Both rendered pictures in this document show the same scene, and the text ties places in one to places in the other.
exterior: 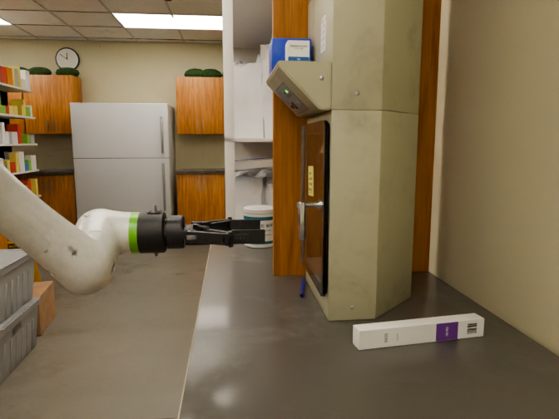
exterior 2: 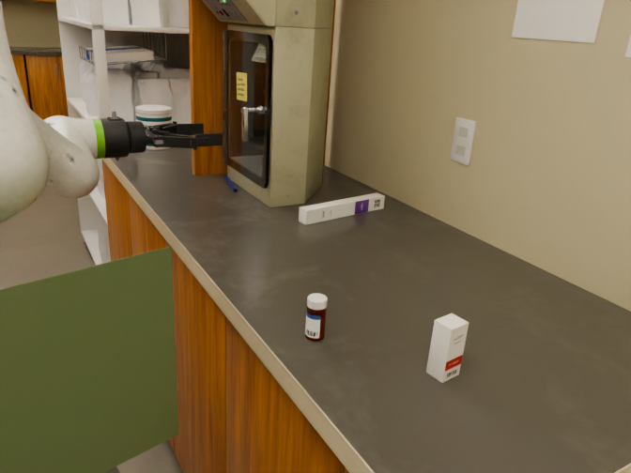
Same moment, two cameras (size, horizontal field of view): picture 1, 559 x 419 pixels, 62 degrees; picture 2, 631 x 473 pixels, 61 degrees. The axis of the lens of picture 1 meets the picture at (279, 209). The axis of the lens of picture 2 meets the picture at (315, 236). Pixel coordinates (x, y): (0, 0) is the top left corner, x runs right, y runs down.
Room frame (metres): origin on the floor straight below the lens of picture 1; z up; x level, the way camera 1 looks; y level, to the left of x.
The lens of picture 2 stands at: (-0.33, 0.38, 1.43)
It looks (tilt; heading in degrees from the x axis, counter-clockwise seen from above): 22 degrees down; 335
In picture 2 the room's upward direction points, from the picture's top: 4 degrees clockwise
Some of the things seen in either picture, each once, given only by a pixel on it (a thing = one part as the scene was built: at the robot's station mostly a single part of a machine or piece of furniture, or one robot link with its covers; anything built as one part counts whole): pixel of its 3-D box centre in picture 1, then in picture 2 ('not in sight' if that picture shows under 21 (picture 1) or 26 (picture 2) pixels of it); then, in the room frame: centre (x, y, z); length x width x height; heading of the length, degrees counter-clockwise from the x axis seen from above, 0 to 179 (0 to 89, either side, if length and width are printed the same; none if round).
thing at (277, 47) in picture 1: (289, 60); not in sight; (1.26, -0.03, 1.56); 0.10 x 0.10 x 0.09; 6
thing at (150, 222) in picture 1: (154, 230); (114, 136); (1.02, 0.28, 1.15); 0.09 x 0.06 x 0.12; 7
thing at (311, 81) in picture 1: (294, 93); (229, 2); (1.16, -0.04, 1.46); 0.32 x 0.12 x 0.10; 6
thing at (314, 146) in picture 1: (313, 203); (245, 107); (1.17, -0.09, 1.19); 0.30 x 0.01 x 0.40; 6
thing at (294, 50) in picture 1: (297, 56); not in sight; (1.12, -0.04, 1.54); 0.05 x 0.05 x 0.06; 6
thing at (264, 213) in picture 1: (259, 225); (154, 127); (1.80, 0.08, 1.02); 0.13 x 0.13 x 0.15
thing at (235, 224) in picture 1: (245, 225); (190, 129); (1.11, 0.08, 1.14); 0.07 x 0.01 x 0.03; 97
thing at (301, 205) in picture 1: (309, 219); (251, 123); (1.06, -0.07, 1.17); 0.05 x 0.03 x 0.10; 96
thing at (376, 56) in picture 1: (366, 149); (289, 58); (1.18, -0.22, 1.33); 0.32 x 0.25 x 0.77; 6
